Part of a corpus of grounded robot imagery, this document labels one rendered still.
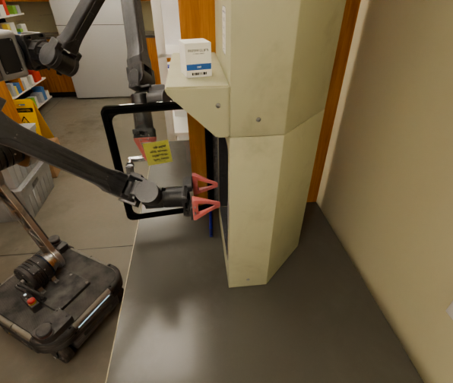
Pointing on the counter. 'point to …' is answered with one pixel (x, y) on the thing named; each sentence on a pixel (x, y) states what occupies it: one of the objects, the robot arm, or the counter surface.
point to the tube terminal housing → (272, 123)
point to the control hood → (202, 96)
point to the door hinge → (216, 166)
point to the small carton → (195, 58)
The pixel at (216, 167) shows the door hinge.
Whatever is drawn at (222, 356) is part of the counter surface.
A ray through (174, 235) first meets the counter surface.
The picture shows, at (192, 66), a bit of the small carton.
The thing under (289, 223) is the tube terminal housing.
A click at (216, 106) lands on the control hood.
